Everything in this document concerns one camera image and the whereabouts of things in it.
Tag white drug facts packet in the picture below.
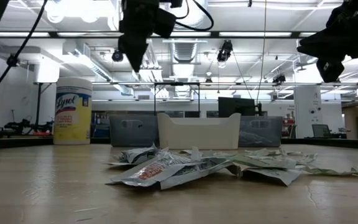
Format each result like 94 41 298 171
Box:
178 156 239 175
107 143 169 166
241 167 303 187

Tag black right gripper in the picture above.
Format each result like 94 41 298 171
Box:
296 17 358 83

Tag silver ventilation duct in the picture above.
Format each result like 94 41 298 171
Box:
168 39 200 65

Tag black ceiling spotlight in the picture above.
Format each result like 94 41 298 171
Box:
272 73 287 85
111 49 125 63
216 39 234 63
6 54 21 68

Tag rig light bar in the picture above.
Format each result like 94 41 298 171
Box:
0 30 319 39

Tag white square pillar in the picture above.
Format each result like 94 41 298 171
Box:
293 85 323 139

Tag black computer monitor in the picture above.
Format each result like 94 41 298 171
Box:
218 96 257 118

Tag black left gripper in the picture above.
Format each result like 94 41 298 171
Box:
118 0 162 73

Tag white plastic bin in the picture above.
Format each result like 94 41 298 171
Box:
157 112 242 150

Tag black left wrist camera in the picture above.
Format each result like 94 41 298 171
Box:
153 7 178 40

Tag translucent grey plastic bin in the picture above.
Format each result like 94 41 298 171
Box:
238 115 284 147
109 114 160 147

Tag white packet red label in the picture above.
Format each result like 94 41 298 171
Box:
106 154 204 191

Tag yellow Lysol wipes canister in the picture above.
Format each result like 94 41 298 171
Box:
53 77 93 146

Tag black metal table frame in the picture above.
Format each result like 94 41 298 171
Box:
0 136 358 151

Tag black office chair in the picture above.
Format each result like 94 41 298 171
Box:
311 123 333 139

